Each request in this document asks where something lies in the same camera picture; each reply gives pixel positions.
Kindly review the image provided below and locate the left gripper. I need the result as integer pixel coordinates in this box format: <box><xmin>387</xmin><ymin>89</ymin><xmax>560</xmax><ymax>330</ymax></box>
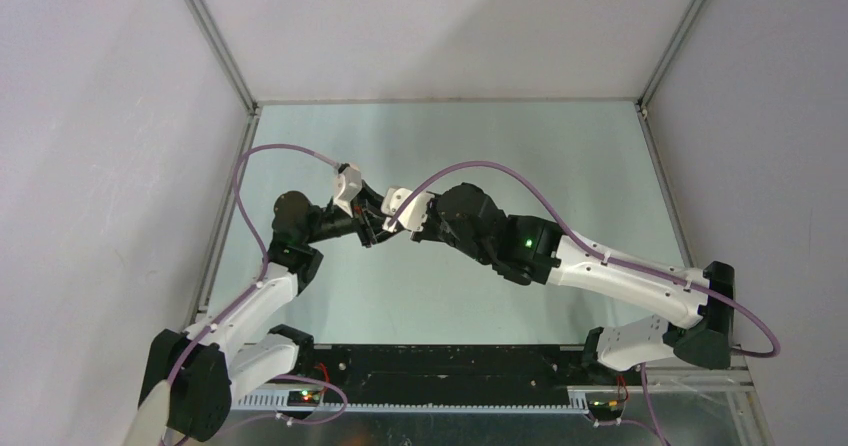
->
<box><xmin>303</xmin><ymin>180</ymin><xmax>406</xmax><ymax>248</ymax></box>

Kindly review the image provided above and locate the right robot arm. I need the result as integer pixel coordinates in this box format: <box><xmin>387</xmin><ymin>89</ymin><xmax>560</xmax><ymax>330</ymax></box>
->
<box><xmin>390</xmin><ymin>183</ymin><xmax>735</xmax><ymax>384</ymax></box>

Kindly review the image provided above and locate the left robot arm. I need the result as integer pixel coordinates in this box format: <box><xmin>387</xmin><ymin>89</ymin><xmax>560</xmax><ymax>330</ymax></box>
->
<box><xmin>124</xmin><ymin>173</ymin><xmax>409</xmax><ymax>445</ymax></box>

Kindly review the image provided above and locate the left controller board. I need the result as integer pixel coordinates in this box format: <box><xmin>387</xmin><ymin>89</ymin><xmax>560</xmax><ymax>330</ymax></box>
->
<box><xmin>286</xmin><ymin>390</ymin><xmax>324</xmax><ymax>409</ymax></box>

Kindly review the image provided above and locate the controller board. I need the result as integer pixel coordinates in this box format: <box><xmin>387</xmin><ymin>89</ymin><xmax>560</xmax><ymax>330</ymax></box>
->
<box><xmin>586</xmin><ymin>400</ymin><xmax>626</xmax><ymax>427</ymax></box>
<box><xmin>286</xmin><ymin>390</ymin><xmax>324</xmax><ymax>409</ymax></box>

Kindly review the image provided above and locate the right controller board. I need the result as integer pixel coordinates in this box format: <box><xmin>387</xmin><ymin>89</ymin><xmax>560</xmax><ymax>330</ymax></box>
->
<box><xmin>586</xmin><ymin>400</ymin><xmax>626</xmax><ymax>427</ymax></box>

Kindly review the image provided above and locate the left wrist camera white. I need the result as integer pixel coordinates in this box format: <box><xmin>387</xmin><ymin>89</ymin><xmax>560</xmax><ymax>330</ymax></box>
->
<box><xmin>332</xmin><ymin>163</ymin><xmax>363</xmax><ymax>217</ymax></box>

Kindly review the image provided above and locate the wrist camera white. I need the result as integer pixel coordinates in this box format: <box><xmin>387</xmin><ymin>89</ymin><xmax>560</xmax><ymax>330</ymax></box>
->
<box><xmin>380</xmin><ymin>187</ymin><xmax>435</xmax><ymax>233</ymax></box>
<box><xmin>332</xmin><ymin>163</ymin><xmax>363</xmax><ymax>217</ymax></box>

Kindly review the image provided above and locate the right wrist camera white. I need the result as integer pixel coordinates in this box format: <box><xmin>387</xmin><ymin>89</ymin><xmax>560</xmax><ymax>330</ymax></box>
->
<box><xmin>380</xmin><ymin>187</ymin><xmax>435</xmax><ymax>233</ymax></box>

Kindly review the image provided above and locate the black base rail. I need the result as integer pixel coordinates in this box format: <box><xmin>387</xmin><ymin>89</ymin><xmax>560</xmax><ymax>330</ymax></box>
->
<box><xmin>297</xmin><ymin>344</ymin><xmax>640</xmax><ymax>408</ymax></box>

